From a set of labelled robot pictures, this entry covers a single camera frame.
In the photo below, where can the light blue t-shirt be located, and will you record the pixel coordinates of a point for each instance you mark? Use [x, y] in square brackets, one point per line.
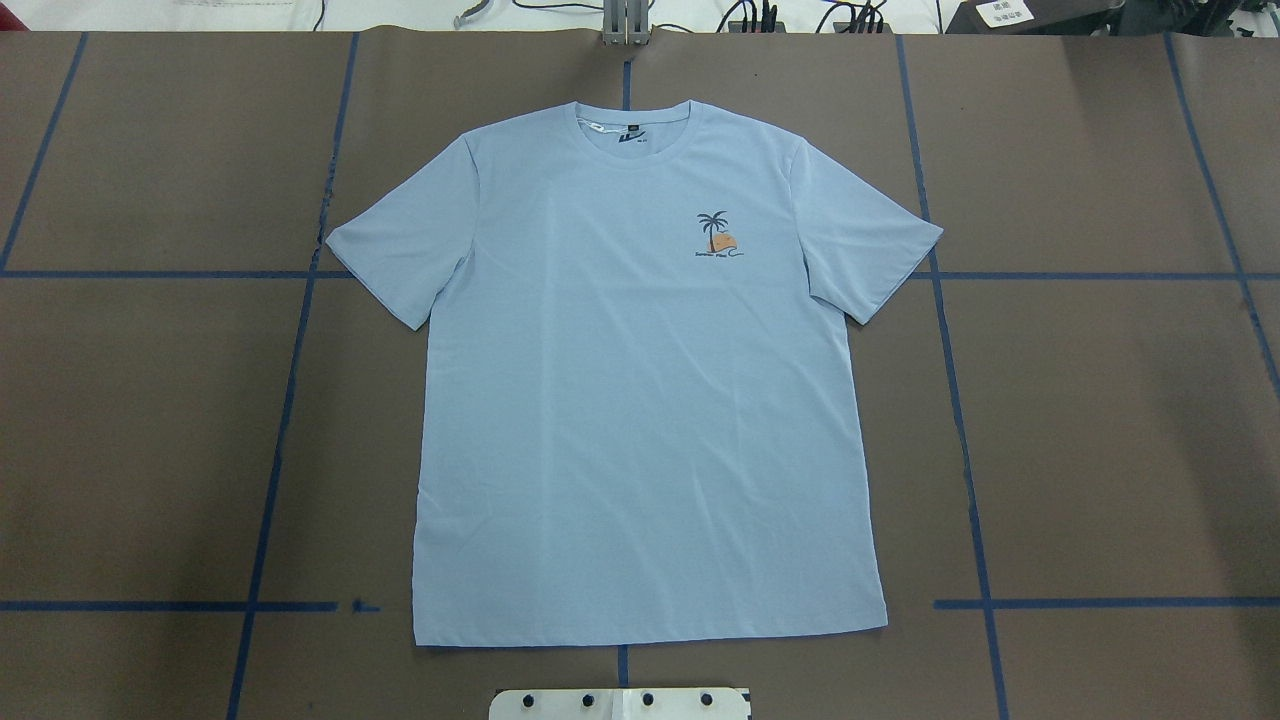
[640, 416]

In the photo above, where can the black box with label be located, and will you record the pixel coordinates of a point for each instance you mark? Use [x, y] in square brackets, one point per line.
[1027, 18]

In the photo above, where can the aluminium frame post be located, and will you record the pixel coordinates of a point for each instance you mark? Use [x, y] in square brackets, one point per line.
[626, 22]

